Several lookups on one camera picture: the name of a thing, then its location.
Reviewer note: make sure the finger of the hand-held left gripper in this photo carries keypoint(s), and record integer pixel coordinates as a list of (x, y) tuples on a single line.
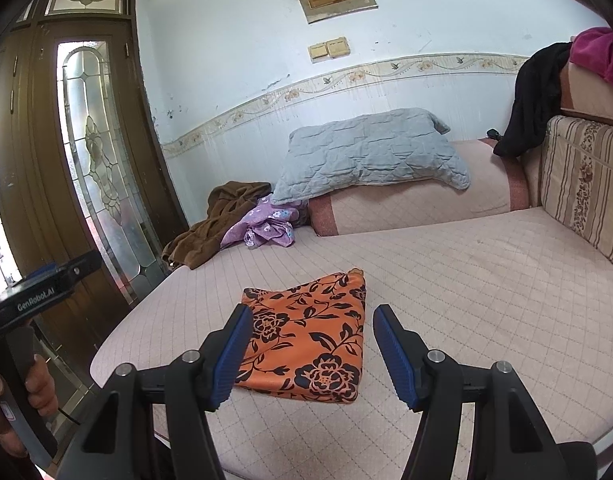
[(86, 262)]

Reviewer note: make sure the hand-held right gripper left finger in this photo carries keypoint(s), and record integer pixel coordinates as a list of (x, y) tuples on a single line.
[(231, 360)]

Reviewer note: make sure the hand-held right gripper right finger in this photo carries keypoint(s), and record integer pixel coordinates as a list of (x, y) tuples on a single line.
[(394, 360)]

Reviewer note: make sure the orange floral cloth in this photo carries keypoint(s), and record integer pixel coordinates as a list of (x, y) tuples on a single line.
[(311, 340)]

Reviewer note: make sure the person's left hand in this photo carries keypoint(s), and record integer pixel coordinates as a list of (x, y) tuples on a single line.
[(44, 385)]

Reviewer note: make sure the wooden door with glass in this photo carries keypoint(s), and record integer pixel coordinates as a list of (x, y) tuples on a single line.
[(111, 160)]

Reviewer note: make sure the pink quilted mattress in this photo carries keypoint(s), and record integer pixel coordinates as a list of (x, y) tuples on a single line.
[(486, 285)]

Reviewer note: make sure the brown cloth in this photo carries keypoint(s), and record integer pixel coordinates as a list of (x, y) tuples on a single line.
[(211, 230)]

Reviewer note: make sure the purple printed cloth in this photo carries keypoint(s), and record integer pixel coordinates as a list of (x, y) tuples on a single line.
[(266, 225)]

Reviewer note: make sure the pink bolster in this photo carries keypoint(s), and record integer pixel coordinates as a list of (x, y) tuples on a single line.
[(411, 200)]

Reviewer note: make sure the grey quilted pillow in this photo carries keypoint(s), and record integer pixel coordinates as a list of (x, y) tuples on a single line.
[(366, 155)]

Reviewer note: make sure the small black object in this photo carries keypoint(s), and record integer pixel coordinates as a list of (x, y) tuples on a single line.
[(494, 133)]

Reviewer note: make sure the striped beige cushion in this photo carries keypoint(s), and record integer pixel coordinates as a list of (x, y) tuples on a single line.
[(586, 185)]

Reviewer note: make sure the black cloth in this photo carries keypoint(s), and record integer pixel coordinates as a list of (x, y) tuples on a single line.
[(531, 105)]

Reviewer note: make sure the plain beige cushion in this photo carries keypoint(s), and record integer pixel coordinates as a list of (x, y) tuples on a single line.
[(586, 95)]

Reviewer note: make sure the magenta cloth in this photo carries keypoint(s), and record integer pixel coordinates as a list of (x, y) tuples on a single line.
[(599, 52)]

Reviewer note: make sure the beige light switch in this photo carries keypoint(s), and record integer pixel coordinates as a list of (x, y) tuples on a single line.
[(318, 51), (339, 46)]

